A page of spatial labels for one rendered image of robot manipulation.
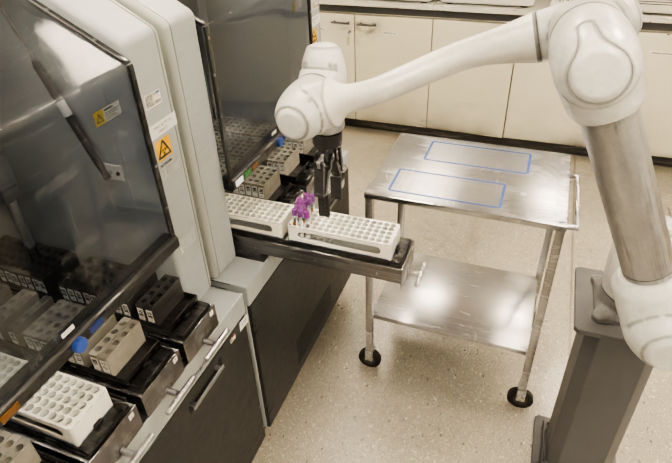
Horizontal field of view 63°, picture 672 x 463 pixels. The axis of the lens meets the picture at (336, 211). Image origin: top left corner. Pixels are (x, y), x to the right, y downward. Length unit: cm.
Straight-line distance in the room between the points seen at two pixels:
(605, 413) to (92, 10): 163
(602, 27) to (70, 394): 116
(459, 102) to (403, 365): 201
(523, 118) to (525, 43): 258
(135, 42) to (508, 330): 153
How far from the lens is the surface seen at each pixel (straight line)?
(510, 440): 213
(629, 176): 112
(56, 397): 124
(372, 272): 147
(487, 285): 223
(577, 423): 186
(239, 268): 159
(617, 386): 172
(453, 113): 378
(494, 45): 119
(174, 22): 127
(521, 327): 209
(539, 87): 366
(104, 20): 119
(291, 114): 110
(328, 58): 125
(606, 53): 96
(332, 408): 215
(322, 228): 149
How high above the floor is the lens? 173
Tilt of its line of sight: 34 degrees down
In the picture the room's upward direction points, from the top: 2 degrees counter-clockwise
